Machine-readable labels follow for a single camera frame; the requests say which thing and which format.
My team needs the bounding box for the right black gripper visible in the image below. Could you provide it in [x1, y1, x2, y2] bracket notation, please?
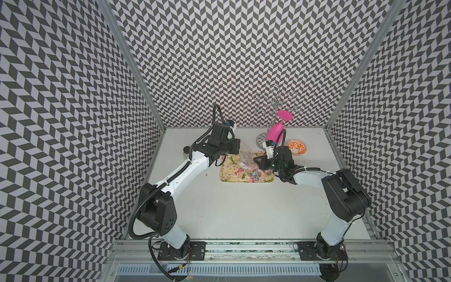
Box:
[253, 154, 284, 172]

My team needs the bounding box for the clear ziploc bag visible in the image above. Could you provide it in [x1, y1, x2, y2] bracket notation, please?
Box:
[238, 142, 264, 173]

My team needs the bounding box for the pile of colourful lollipop candies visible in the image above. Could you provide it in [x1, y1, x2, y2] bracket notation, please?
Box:
[247, 169, 273, 183]

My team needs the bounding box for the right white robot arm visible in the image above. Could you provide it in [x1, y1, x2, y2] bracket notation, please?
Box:
[253, 146, 371, 248]

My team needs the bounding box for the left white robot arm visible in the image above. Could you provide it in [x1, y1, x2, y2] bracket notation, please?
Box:
[129, 120, 240, 256]

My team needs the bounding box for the pink plastic wine glass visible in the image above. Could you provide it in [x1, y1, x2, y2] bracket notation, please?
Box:
[265, 110, 293, 144]

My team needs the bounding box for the floral rectangular tray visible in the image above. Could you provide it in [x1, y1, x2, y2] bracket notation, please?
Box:
[220, 155, 274, 183]

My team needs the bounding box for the orange patterned small bowl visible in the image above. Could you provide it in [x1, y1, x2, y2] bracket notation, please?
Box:
[288, 139, 307, 156]

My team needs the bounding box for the chrome glass holder stand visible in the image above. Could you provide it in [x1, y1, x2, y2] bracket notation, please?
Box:
[252, 83, 298, 150]

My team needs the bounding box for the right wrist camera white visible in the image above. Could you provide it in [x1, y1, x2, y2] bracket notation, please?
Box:
[263, 140, 276, 159]

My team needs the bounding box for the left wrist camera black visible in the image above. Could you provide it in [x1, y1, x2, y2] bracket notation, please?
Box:
[225, 120, 236, 129]

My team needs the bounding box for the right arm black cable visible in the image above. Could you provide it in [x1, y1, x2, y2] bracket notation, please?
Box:
[272, 128, 339, 184]

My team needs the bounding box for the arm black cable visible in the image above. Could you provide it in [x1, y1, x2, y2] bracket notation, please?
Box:
[272, 128, 339, 184]
[127, 103, 228, 240]

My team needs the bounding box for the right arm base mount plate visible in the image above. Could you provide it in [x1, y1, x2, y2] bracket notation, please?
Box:
[295, 241, 348, 262]

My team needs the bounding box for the aluminium front rail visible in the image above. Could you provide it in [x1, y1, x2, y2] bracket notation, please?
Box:
[105, 239, 399, 265]

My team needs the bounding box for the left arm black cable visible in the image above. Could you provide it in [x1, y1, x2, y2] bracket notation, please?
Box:
[127, 103, 228, 240]

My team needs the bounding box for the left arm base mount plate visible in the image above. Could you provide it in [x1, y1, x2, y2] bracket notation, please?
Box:
[157, 241, 206, 261]

